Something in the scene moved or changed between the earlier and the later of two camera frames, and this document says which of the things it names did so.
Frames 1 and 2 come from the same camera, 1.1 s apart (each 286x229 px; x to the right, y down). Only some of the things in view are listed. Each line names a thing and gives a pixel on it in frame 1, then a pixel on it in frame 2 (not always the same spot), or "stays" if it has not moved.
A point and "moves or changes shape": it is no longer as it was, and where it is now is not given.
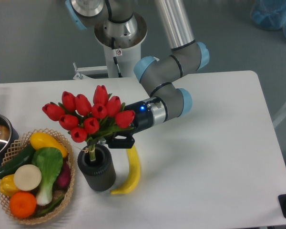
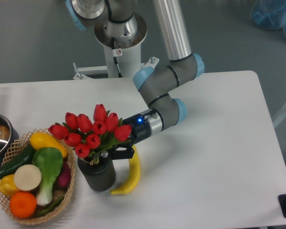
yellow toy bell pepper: (7, 186) stays
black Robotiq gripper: (143, 120) -> (140, 130)
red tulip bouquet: (89, 123) moves or changes shape
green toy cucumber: (24, 156) stays
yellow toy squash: (40, 140) stays
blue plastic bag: (275, 15) stays
